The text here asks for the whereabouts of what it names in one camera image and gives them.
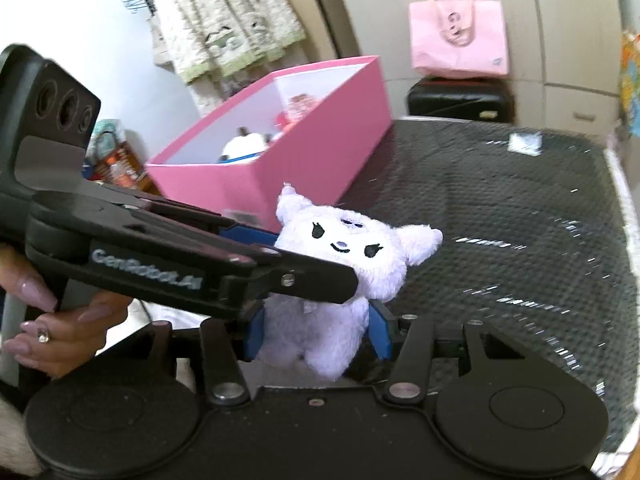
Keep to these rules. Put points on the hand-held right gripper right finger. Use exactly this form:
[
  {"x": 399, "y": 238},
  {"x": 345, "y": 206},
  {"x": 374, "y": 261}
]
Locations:
[{"x": 380, "y": 332}]

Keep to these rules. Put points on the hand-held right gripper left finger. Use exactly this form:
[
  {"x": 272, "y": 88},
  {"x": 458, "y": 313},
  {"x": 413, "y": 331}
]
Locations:
[{"x": 256, "y": 332}]

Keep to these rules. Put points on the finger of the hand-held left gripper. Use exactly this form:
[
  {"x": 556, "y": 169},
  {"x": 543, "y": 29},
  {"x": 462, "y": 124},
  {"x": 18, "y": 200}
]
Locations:
[
  {"x": 250, "y": 236},
  {"x": 310, "y": 277}
]

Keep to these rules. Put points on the purple plush toy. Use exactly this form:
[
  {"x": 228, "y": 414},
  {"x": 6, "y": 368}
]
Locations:
[{"x": 340, "y": 260}]

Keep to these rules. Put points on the white cat plush toy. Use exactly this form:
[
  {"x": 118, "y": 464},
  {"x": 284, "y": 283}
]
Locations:
[{"x": 245, "y": 145}]

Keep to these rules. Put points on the pink cardboard box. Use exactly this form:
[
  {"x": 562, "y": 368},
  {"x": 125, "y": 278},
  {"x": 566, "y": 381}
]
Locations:
[{"x": 300, "y": 135}]

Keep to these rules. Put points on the person's left hand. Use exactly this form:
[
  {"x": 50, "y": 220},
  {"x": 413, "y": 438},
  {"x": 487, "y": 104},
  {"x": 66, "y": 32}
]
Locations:
[{"x": 75, "y": 330}]

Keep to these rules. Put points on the orange drink bottle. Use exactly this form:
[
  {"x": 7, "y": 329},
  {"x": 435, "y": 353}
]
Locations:
[{"x": 120, "y": 171}]

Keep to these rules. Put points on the white teal plastic bag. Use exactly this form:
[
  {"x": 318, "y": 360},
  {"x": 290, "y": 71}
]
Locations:
[{"x": 107, "y": 130}]

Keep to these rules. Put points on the brown wicker basket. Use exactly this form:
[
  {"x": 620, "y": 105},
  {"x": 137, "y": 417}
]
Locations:
[{"x": 127, "y": 152}]

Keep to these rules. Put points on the cream fluffy pajama pants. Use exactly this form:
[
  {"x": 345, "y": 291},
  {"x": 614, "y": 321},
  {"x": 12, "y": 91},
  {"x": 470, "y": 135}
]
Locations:
[{"x": 210, "y": 97}]

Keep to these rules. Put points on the dark bubble wrap mat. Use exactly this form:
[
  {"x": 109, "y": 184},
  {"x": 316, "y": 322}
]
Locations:
[{"x": 500, "y": 235}]

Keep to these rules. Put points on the cream fluffy cardigan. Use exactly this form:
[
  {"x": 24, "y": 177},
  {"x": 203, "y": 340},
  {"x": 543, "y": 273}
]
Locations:
[{"x": 225, "y": 25}]

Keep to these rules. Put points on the black suitcase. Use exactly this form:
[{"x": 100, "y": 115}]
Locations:
[{"x": 460, "y": 100}]

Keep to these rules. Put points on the small white sachet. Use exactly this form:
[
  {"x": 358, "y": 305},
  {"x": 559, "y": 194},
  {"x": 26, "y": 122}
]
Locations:
[{"x": 525, "y": 142}]

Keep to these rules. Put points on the pink tote bag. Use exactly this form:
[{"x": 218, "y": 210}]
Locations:
[{"x": 455, "y": 35}]

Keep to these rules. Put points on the beige wardrobe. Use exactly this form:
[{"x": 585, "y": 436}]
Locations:
[{"x": 550, "y": 35}]

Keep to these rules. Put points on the colourful paper bag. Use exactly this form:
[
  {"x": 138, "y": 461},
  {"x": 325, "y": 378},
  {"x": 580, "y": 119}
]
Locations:
[{"x": 631, "y": 85}]

